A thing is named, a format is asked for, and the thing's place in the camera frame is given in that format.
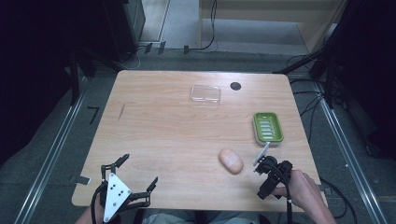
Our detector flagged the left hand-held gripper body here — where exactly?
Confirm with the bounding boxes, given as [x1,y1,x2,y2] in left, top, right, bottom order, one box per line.
[99,172,135,223]

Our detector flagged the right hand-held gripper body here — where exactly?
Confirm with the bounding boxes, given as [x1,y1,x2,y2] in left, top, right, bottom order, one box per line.
[252,141,294,201]

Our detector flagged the pink soap bar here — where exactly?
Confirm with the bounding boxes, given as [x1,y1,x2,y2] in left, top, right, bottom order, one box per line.
[218,148,245,175]

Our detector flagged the green soap dish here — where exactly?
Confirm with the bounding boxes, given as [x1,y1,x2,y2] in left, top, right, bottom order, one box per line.
[252,111,285,147]

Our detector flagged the person's right hand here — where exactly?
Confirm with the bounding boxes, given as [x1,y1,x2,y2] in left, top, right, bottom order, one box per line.
[271,169,322,213]

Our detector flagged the person's left hand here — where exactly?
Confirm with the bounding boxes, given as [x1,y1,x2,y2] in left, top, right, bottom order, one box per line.
[75,203,106,224]

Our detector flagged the grey tape strip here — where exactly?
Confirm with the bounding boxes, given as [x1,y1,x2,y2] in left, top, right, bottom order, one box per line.
[69,174,92,186]

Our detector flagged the black tape floor mark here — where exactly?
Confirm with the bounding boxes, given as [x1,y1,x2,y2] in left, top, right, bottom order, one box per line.
[86,105,101,126]

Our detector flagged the clear plastic lid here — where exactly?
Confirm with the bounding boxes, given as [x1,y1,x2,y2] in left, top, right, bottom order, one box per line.
[190,84,222,105]

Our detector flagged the black metal stand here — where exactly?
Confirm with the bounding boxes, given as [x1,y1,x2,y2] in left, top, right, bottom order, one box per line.
[273,18,344,110]
[66,46,125,106]

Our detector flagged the black cabinet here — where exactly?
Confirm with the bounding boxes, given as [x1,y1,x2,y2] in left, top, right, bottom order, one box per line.
[101,0,147,63]

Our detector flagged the light wooden shelf unit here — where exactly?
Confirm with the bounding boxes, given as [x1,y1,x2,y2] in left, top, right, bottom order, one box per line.
[198,0,348,55]

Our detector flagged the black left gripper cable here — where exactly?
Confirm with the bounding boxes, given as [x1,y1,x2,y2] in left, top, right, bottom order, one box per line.
[90,179,109,224]

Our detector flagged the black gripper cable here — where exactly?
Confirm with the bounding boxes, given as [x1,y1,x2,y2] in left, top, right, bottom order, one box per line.
[264,161,294,224]
[90,179,109,224]

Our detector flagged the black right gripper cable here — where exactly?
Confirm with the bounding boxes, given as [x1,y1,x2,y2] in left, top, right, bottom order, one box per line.
[264,161,294,224]

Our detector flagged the aluminium floor rail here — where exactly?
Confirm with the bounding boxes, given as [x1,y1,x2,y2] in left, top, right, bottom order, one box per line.
[316,90,389,224]
[13,76,89,224]

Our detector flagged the black floor cable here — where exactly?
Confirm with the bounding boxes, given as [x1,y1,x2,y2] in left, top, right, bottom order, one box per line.
[319,176,359,224]
[291,89,323,144]

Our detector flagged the white floor cable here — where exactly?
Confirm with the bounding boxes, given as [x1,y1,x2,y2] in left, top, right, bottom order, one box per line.
[120,46,148,71]

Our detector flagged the black hanging cable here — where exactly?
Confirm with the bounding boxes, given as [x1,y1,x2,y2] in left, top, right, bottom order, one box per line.
[186,0,219,52]

